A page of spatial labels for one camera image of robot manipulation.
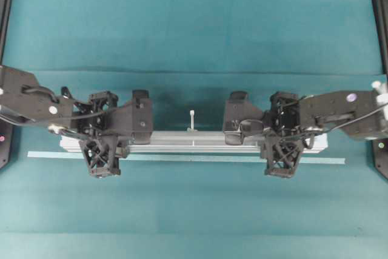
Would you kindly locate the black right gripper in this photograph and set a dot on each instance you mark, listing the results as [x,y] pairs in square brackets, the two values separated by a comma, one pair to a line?
[281,120]

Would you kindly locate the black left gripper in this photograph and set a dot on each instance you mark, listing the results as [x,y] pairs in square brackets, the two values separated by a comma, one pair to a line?
[101,116]

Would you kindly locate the large silver aluminium rail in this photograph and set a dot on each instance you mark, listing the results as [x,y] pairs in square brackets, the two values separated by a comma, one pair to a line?
[193,142]

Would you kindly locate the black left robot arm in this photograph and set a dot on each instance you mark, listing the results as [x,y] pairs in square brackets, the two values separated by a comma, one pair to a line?
[24,102]

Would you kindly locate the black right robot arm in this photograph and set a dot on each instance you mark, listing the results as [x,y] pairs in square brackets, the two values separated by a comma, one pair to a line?
[358,114]

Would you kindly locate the light green tape strip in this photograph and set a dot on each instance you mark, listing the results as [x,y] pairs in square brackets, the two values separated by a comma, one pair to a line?
[182,158]

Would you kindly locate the teal table cloth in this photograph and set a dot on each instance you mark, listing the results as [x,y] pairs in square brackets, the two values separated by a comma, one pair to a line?
[190,54]

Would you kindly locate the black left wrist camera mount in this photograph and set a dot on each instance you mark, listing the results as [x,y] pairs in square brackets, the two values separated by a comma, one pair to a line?
[100,156]

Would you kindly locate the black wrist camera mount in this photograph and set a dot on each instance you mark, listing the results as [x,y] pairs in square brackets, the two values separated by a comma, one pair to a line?
[284,157]
[100,156]

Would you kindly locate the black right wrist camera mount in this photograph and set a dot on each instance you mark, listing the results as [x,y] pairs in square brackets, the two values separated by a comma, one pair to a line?
[284,157]

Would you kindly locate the middle white cable tie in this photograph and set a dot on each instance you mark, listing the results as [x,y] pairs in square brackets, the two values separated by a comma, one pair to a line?
[191,128]

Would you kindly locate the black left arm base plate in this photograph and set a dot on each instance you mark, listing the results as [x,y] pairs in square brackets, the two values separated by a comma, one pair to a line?
[6,133]

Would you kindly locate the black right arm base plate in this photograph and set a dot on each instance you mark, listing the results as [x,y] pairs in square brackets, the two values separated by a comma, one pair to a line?
[380,156]

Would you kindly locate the black left frame post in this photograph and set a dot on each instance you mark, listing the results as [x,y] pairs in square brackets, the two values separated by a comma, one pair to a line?
[5,7]

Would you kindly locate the black frame post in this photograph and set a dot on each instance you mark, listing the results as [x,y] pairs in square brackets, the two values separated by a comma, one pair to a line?
[5,7]
[380,14]

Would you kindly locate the black right frame post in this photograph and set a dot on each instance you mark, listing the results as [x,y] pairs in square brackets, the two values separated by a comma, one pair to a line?
[380,14]

